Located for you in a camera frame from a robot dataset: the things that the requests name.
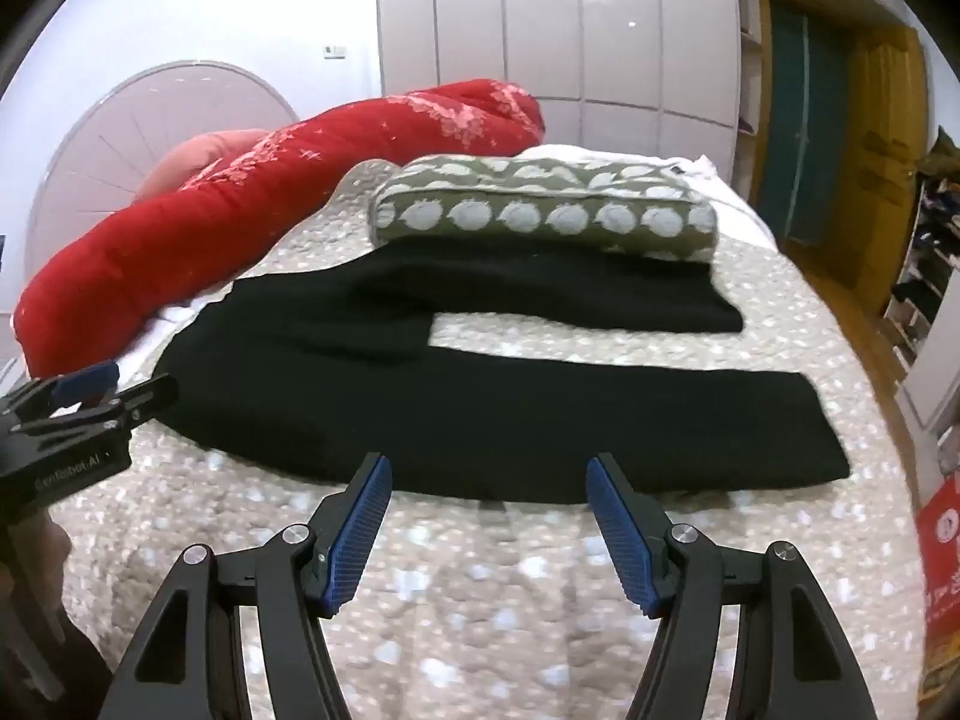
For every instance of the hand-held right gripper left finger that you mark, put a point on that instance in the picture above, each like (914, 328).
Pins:
(360, 532)

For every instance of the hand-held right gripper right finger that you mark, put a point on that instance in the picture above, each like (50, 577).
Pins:
(619, 532)

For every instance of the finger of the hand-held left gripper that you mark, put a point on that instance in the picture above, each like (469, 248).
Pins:
(90, 380)
(146, 397)

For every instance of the black pants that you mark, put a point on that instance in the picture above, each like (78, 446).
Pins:
(300, 360)

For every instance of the person's left forearm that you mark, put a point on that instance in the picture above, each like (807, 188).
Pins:
(45, 652)

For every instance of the person's left hand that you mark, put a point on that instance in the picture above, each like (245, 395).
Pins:
(56, 540)

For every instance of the beige spotted bed blanket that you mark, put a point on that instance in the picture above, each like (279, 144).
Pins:
(487, 630)

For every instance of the red floral quilt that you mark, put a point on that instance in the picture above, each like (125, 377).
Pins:
(187, 240)

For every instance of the pink pillow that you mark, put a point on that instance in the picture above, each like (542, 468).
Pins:
(187, 157)

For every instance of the round white headboard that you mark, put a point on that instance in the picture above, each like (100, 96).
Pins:
(112, 135)

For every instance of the red cardboard box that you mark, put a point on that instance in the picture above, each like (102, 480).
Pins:
(941, 555)

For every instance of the green white-dotted pillow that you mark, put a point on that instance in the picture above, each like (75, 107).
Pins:
(525, 191)

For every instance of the cluttered shoe rack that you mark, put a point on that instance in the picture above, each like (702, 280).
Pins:
(926, 262)

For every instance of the green glass door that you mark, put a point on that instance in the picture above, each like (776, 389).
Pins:
(806, 120)

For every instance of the wooden door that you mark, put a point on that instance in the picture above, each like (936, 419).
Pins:
(885, 150)

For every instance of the white glossy wardrobe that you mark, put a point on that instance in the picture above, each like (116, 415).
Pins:
(525, 15)

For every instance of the white wall thermostat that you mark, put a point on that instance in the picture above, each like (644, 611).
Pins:
(336, 52)

